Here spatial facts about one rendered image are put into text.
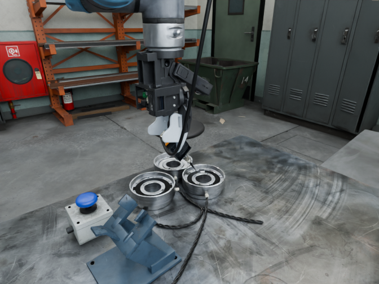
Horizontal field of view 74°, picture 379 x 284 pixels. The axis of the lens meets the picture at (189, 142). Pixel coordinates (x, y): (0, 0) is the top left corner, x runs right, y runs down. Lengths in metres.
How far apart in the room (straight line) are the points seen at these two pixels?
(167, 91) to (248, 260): 0.33
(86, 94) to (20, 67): 0.99
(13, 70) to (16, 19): 0.66
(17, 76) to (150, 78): 3.56
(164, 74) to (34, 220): 0.41
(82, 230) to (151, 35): 0.37
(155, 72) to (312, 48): 2.98
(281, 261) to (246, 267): 0.06
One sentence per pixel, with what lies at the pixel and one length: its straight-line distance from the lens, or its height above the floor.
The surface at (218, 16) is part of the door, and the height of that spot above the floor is 1.33.
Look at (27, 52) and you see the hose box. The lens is 3.99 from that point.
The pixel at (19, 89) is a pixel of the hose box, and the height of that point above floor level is 0.42.
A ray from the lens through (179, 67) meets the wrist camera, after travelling 0.49.
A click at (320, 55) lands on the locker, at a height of 0.88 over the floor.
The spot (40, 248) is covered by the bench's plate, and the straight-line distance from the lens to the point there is 0.57.
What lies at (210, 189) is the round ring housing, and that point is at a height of 0.83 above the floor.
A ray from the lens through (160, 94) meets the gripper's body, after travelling 0.47.
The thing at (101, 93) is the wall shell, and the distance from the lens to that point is 4.51.
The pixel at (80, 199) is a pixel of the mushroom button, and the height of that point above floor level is 0.87.
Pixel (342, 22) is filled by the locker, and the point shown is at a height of 1.21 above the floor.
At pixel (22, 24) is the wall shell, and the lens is 4.20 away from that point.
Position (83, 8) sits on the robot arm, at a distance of 0.46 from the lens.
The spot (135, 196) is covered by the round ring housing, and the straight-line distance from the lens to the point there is 0.57.
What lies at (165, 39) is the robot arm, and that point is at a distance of 0.47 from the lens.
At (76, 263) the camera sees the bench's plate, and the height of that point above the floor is 0.80.
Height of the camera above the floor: 1.17
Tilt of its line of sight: 25 degrees down
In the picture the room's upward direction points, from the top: straight up
